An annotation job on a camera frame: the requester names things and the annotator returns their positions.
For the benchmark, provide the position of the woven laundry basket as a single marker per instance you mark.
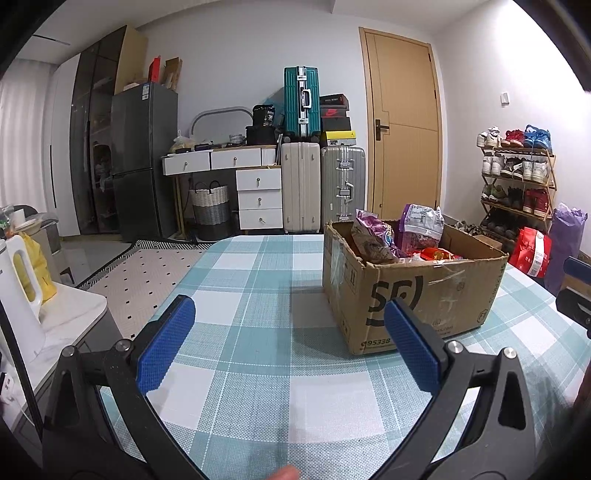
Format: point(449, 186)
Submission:
point(210, 212)

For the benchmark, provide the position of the white wardrobe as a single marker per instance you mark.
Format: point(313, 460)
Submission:
point(62, 138)

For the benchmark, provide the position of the person's left hand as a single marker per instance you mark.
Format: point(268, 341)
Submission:
point(286, 474)

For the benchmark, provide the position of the brown cardboard carton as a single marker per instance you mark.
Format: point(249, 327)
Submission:
point(173, 74)

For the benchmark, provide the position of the pile of dark white shoes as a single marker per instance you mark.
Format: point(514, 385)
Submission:
point(468, 227)

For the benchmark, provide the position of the yellow black shoe box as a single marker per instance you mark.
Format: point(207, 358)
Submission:
point(340, 138)

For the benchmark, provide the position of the small red snack packet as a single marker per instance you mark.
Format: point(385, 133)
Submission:
point(436, 254)

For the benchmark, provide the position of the translucent plastic bag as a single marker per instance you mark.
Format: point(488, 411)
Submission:
point(181, 143)

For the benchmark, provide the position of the white electric kettle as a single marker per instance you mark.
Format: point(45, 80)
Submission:
point(18, 314)

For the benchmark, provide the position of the beige suitcase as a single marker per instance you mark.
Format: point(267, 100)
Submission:
point(300, 184)

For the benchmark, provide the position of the black shoe box red logo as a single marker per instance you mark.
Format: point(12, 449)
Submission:
point(334, 111)

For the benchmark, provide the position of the black storage bin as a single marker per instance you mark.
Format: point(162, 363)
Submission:
point(263, 134)

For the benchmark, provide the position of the small white basket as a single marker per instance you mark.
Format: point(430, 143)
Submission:
point(237, 138)

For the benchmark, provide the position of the black printed box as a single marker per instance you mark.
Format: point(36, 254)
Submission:
point(264, 115)

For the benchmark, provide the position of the plain black shoe box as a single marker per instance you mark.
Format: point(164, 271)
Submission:
point(336, 124)

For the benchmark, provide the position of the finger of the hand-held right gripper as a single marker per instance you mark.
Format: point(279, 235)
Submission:
point(575, 304)
point(579, 270)

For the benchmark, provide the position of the dark glass cabinet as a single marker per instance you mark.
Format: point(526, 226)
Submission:
point(92, 138)

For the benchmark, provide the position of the shoe rack with shoes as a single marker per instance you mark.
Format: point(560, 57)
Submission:
point(512, 168)

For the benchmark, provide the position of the purple cartoon snack packet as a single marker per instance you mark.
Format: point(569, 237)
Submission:
point(374, 235)

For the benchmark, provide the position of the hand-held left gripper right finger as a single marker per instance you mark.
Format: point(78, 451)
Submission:
point(411, 346)

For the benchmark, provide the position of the silver purple snack packet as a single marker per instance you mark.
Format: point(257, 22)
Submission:
point(422, 226)

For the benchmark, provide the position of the wooden door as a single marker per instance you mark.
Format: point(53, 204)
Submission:
point(406, 92)

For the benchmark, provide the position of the grey refrigerator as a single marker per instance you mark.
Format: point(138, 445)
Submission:
point(138, 138)

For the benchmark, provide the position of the white drawer desk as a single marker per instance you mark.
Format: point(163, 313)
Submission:
point(258, 180)

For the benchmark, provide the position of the teal suitcase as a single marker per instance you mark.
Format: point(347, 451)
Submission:
point(295, 106)

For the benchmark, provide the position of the white curtain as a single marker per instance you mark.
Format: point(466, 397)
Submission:
point(23, 138)

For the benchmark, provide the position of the arched mirror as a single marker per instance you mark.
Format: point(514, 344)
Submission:
point(217, 109)

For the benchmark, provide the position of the white side table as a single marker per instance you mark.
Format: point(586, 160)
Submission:
point(69, 314)

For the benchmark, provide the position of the teal checked tablecloth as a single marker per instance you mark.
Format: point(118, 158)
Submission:
point(258, 323)

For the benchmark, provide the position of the silver suitcase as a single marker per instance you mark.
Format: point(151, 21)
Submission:
point(344, 184)

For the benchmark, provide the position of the red shopping bag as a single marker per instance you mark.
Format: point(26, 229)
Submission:
point(531, 251)

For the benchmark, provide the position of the red gift box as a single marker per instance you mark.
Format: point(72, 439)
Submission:
point(155, 69)

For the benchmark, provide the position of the black white patterned rug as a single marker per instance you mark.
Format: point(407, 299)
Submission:
point(147, 277)

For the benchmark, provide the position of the purple bag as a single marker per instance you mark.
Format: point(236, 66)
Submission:
point(565, 244)

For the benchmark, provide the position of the small brown cardboard box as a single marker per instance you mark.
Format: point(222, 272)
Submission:
point(485, 241)

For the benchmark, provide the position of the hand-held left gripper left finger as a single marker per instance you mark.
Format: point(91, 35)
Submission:
point(166, 346)

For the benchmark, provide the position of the grey cluttered stand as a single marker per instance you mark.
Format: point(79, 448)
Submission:
point(37, 226)

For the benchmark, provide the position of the yellow bag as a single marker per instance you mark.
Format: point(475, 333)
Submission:
point(41, 272)

